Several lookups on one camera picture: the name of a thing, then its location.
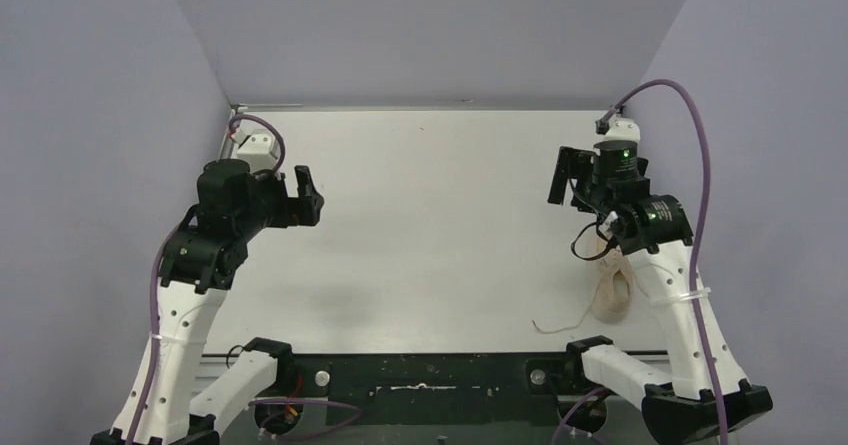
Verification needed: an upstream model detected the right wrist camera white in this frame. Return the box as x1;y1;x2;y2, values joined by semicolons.
602;116;641;144

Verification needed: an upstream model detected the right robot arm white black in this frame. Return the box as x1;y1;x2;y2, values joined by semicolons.
548;140;773;444

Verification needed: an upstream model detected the beige lace sneaker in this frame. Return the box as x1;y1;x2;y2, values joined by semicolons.
589;249;635;324

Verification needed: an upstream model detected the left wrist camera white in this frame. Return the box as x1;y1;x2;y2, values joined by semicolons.
234;132;283;173

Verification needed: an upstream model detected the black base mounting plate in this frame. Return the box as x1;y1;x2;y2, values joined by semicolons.
253;351;594;436

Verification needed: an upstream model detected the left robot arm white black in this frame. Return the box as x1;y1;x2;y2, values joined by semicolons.
91;159;325;444

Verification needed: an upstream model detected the cream shoelace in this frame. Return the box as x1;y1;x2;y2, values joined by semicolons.
531;299;594;335

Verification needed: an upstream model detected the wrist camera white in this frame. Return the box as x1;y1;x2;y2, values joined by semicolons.
602;116;641;144
234;132;283;173

